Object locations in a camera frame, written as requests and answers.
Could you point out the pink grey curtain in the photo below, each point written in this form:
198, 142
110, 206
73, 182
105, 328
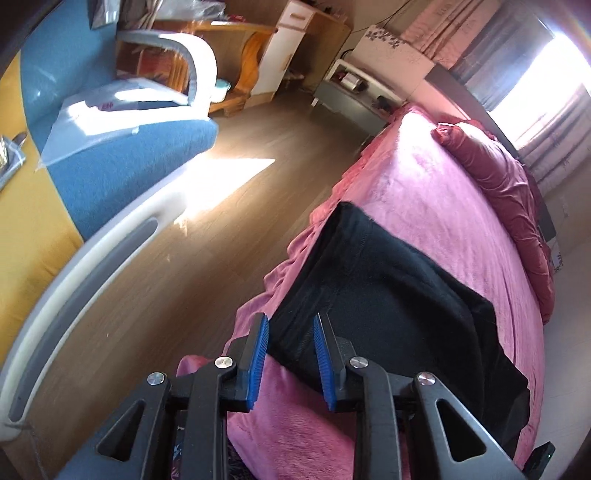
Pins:
508, 55

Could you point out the white cabinet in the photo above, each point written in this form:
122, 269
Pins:
281, 50

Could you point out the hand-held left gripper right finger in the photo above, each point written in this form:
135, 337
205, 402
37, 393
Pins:
325, 369

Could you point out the blue yellow sofa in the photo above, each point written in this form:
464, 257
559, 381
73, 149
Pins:
138, 157

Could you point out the pink bed blanket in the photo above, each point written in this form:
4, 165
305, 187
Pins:
438, 194

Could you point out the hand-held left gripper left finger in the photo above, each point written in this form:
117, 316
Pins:
257, 364

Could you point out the black pants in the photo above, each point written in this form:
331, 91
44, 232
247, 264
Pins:
392, 300

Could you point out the wooden desk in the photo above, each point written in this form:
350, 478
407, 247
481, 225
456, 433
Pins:
249, 60

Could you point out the dark headboard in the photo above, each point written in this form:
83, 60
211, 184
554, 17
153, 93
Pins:
466, 87

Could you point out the teal white cup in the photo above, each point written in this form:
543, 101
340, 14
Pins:
222, 89

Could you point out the clear plastic sheet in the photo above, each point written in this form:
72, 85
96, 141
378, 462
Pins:
92, 110

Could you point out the grey nightstand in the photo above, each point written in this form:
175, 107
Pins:
351, 104

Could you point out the white floral board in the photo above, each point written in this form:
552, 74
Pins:
392, 60

